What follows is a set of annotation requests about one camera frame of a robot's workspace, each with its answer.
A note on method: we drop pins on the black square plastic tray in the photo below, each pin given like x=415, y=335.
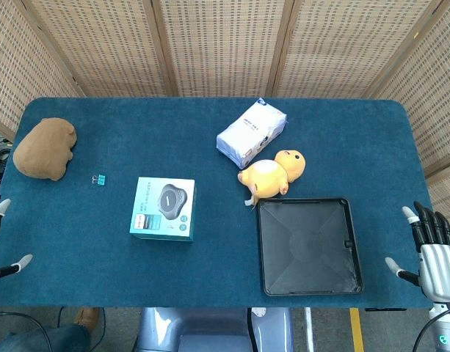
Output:
x=309, y=245

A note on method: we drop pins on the brown plush toy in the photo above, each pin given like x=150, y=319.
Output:
x=44, y=148

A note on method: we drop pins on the woven bamboo screen panel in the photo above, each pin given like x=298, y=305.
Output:
x=349, y=44
x=221, y=44
x=15, y=73
x=430, y=110
x=100, y=44

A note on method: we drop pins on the brown shoe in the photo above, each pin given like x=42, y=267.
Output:
x=88, y=318

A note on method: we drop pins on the white tissue pack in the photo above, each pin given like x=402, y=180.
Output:
x=250, y=132

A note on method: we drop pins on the yellow plush duck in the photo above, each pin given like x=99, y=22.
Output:
x=268, y=174

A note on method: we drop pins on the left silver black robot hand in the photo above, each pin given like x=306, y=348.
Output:
x=4, y=270

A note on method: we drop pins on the teal speaker product box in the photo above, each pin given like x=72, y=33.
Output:
x=162, y=209

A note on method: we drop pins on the blue jeans leg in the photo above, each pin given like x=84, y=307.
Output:
x=44, y=339

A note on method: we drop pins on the teal binder clip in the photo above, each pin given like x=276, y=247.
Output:
x=102, y=180
x=95, y=180

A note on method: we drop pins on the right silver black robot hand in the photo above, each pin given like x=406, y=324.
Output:
x=439, y=269

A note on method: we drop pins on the blue-grey robot body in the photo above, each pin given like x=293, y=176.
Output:
x=210, y=330

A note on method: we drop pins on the blue felt table cloth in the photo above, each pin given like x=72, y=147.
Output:
x=100, y=275

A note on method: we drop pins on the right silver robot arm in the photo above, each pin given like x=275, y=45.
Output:
x=445, y=326

